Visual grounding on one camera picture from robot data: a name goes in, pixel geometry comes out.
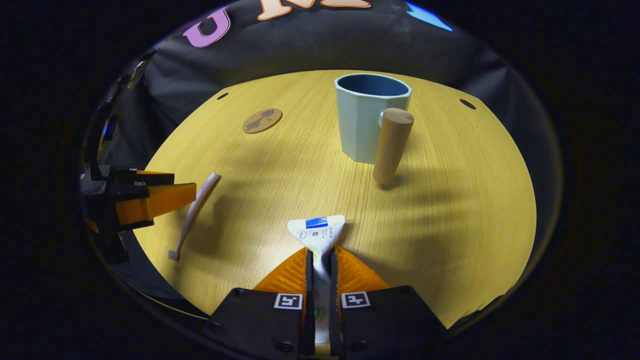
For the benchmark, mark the wooden desktop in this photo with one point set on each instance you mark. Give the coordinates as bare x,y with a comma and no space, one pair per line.
450,225

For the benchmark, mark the white toothpaste tube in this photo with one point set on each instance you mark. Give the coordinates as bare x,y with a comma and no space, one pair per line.
320,232

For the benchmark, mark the pale pink toothbrush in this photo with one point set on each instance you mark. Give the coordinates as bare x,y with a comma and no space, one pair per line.
195,210

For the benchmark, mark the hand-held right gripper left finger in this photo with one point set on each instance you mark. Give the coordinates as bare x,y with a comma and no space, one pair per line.
260,320

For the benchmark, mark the round brown coaster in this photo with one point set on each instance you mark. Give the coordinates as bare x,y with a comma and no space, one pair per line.
262,121

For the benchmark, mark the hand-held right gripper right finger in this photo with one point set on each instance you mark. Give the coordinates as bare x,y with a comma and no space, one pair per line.
390,320

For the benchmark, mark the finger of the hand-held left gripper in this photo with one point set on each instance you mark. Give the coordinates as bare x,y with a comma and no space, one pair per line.
155,202
145,178

